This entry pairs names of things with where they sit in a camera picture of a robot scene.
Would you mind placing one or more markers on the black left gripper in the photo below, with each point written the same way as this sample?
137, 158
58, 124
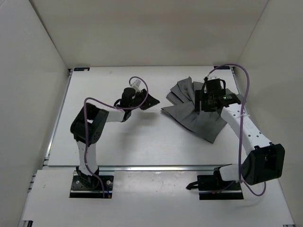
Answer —
150, 101

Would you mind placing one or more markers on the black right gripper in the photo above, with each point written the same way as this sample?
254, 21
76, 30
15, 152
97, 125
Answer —
200, 95

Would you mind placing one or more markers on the grey pleated skirt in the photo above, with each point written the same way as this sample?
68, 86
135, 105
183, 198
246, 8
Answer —
206, 125

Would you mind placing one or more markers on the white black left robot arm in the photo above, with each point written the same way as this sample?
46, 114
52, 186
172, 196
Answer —
88, 126

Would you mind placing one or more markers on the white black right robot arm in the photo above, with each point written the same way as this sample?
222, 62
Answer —
264, 159

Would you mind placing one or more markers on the blue label right corner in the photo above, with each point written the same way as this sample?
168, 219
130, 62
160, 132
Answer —
222, 68

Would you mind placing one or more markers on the blue label corner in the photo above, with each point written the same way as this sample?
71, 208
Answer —
81, 69
222, 68

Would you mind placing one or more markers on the blue label left corner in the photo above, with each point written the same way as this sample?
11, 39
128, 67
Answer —
81, 69

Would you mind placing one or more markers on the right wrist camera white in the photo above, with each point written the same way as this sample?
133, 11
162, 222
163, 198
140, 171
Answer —
209, 77

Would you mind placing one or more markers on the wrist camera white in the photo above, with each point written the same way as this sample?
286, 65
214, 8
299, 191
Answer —
209, 77
135, 85

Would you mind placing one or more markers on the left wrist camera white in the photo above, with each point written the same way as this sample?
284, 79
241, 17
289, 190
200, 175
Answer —
135, 85

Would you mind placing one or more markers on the aluminium table right rail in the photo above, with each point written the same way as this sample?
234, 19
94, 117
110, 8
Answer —
240, 80

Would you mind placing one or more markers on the aluminium table rail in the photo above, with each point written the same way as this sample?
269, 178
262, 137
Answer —
50, 143
154, 168
240, 80

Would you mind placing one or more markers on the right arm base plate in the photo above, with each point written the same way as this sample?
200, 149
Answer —
211, 187

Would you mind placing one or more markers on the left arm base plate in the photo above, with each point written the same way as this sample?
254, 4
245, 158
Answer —
81, 189

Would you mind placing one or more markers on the aluminium table left rail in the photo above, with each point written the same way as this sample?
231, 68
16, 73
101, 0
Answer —
50, 143

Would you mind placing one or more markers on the aluminium table front rail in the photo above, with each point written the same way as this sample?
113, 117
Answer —
154, 168

